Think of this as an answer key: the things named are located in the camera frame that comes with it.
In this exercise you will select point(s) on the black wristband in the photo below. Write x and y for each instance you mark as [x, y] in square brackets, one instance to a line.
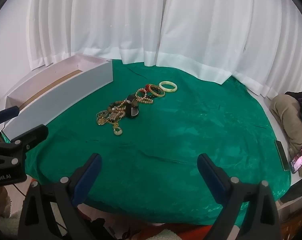
[132, 112]

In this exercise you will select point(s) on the white curtain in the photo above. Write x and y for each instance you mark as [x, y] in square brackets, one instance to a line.
[141, 17]

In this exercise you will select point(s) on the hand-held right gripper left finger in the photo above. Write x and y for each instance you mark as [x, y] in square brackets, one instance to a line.
[88, 177]

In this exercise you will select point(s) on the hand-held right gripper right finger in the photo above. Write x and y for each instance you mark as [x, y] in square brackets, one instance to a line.
[212, 177]

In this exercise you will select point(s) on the long white box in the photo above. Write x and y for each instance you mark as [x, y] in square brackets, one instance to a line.
[66, 92]

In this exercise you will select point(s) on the phone with lit screen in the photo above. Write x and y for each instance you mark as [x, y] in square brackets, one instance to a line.
[299, 158]

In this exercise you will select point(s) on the black phone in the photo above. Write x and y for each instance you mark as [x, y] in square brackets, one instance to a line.
[282, 155]

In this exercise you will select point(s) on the thin gold bangles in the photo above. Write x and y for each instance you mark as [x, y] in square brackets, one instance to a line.
[101, 117]

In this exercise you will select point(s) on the gold bangle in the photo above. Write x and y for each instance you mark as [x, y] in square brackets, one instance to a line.
[156, 94]

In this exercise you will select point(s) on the pale jade bangle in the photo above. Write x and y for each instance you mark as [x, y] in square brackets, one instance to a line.
[168, 90]

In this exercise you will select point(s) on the green cloth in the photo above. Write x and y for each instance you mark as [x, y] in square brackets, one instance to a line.
[178, 135]

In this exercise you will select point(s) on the wooden furniture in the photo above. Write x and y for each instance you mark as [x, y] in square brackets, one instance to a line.
[295, 220]

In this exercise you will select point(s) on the white fluffy rug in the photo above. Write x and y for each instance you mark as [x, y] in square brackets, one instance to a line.
[6, 227]

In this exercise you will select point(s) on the beige clothing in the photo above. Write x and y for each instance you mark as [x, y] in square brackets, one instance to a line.
[285, 115]

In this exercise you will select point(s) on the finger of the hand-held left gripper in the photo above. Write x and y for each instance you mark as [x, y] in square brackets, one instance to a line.
[7, 113]
[33, 135]

